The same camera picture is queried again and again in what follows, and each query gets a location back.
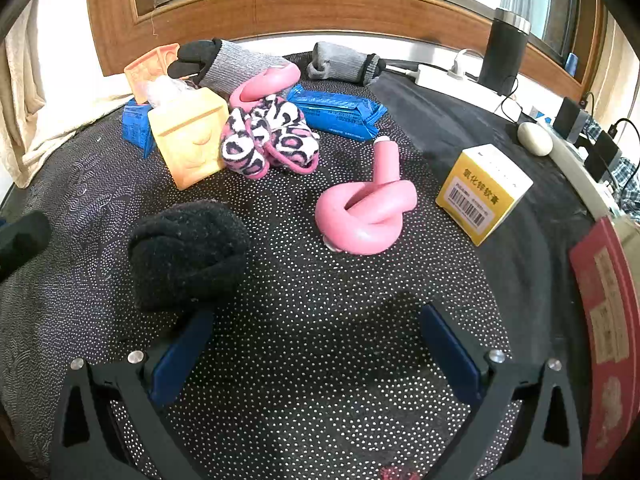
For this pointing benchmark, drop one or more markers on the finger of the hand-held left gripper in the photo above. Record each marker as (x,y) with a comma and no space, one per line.
(25,242)

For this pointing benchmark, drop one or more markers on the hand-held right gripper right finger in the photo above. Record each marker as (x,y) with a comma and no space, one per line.
(450,355)

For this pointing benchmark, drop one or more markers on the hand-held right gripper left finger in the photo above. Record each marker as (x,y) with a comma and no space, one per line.
(180,357)

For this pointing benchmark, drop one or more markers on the black fuzzy sock ball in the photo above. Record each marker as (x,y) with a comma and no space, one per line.
(187,252)

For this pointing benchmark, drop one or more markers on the cardboard box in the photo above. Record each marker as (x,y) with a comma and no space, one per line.
(607,340)

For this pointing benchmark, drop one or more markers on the yellow brick-shaped box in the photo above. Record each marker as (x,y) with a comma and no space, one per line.
(192,137)

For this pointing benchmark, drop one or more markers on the leopard print fuzzy sock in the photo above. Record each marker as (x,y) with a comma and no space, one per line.
(242,147)
(290,135)

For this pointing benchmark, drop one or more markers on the dark grey cloth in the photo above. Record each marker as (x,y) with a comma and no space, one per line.
(525,270)

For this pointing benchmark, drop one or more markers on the cream cloth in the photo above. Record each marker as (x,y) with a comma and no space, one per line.
(30,105)

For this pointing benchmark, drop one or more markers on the black dotted blanket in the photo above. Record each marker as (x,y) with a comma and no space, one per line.
(310,305)

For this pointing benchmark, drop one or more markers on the small blue packet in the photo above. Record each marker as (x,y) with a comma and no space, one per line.
(136,130)

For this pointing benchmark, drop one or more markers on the yellow and white carton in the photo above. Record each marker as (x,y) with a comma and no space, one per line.
(482,192)

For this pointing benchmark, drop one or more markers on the white crumpled tissue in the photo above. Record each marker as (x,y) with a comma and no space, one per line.
(167,91)

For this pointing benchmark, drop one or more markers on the long white power strip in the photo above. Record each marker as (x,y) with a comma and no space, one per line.
(580,175)

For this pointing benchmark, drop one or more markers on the white oval pebble-shaped object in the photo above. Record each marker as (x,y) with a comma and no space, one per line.
(534,139)

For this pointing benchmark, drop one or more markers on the blue plaid cloth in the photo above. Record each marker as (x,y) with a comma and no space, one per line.
(627,180)

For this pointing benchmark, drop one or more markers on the black charger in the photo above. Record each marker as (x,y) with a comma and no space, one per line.
(570,117)
(602,152)

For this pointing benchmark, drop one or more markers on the long blue packet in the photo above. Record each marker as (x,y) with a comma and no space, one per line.
(340,112)

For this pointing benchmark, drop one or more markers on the dark grey rolled sock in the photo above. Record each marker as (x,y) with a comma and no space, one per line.
(230,65)

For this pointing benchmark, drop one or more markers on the short white power strip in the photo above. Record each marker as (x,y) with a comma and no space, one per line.
(440,77)

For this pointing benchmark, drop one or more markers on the white plug adapter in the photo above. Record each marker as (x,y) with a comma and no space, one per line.
(462,67)

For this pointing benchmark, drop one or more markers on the black thermos flask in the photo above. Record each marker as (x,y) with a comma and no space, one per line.
(502,50)

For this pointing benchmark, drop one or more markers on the small blue cup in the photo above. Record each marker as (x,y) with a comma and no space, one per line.
(573,61)

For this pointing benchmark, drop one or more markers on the wooden window frame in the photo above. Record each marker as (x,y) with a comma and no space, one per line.
(325,7)

